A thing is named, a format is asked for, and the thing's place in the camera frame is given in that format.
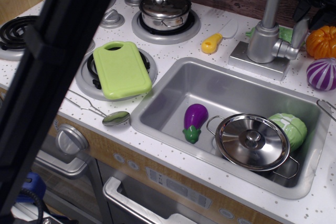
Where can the silver faucet lever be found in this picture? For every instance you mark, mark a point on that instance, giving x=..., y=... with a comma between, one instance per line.
x=299, y=33

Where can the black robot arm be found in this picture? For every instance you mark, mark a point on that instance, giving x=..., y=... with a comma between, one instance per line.
x=166, y=146

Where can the orange toy pumpkin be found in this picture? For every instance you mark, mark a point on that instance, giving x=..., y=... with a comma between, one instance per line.
x=321, y=43

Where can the green toy lettuce behind faucet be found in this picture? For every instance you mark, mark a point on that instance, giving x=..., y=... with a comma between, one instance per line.
x=284, y=32

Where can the purple striped toy onion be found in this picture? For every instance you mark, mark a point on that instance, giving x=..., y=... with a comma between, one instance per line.
x=321, y=74

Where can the silver toy faucet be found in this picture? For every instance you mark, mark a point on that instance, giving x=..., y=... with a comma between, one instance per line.
x=266, y=53

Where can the green toy cabbage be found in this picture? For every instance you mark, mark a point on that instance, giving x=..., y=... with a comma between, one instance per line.
x=294, y=128

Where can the back right stove burner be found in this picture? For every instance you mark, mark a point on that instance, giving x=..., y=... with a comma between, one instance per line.
x=180, y=35

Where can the stove burner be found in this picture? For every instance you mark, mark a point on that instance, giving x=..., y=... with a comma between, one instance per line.
x=12, y=37
x=180, y=35
x=87, y=78

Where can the steel pot in sink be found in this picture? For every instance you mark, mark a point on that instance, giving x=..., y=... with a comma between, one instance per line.
x=254, y=143

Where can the steel pot on stove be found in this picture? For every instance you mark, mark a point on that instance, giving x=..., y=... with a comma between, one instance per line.
x=165, y=15

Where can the purple toy eggplant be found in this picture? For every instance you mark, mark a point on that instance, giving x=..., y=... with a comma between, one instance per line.
x=195, y=116

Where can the silver sink basin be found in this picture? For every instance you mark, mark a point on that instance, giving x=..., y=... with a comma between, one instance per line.
x=225, y=93

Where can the green cutting board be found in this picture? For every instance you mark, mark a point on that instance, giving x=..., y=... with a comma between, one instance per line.
x=121, y=70

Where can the silver stove knob middle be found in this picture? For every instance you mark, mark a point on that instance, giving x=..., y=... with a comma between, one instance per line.
x=112, y=19

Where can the steel ladle spoon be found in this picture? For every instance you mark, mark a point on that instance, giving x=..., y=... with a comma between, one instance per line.
x=113, y=119

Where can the front right stove burner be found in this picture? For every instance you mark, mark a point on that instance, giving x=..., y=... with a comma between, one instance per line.
x=87, y=78

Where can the silver oven dial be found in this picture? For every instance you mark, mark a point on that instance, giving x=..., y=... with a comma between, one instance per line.
x=69, y=140

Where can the front left stove burner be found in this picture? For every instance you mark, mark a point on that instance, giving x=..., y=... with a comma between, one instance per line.
x=12, y=37

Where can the steel wire handle right edge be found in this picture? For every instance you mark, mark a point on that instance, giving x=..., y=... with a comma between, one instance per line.
x=327, y=108

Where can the yellow handled toy knife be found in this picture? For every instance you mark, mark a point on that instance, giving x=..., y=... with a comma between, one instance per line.
x=228, y=31

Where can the silver dishwasher door handle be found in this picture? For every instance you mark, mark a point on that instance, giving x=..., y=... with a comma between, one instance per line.
x=110, y=191

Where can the silver oven door handle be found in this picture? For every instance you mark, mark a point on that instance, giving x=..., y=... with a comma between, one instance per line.
x=75, y=169

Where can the blue clamp with black cable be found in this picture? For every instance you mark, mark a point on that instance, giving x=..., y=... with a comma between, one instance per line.
x=30, y=207

